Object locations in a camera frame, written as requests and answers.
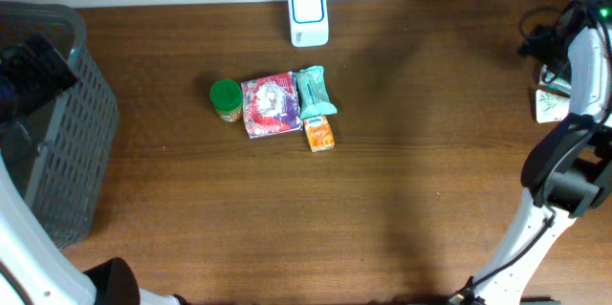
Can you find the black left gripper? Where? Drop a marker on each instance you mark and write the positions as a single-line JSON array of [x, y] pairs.
[[36, 74]]

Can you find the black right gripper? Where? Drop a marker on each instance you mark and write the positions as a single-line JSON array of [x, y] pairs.
[[542, 41]]

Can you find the small teal tissue pack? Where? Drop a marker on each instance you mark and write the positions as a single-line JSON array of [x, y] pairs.
[[549, 80]]

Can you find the white floral cream tube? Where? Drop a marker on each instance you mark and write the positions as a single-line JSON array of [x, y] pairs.
[[550, 107]]

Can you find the green lid jar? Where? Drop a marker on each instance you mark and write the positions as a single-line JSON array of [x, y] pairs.
[[227, 99]]

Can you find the teal wet wipes pack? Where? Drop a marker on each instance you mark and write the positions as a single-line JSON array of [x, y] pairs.
[[315, 100]]

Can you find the pink purple tissue pack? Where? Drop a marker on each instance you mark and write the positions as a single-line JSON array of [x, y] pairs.
[[270, 105]]

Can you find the orange tissue pack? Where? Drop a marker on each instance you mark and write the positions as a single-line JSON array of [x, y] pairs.
[[319, 133]]

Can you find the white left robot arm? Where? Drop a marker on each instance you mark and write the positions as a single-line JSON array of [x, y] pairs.
[[33, 269]]

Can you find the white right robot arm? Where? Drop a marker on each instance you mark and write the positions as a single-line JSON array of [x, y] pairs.
[[569, 171]]

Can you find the white barcode scanner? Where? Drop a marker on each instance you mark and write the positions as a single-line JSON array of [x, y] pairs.
[[309, 22]]

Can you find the grey plastic basket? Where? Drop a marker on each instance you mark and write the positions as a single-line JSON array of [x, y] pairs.
[[56, 156]]

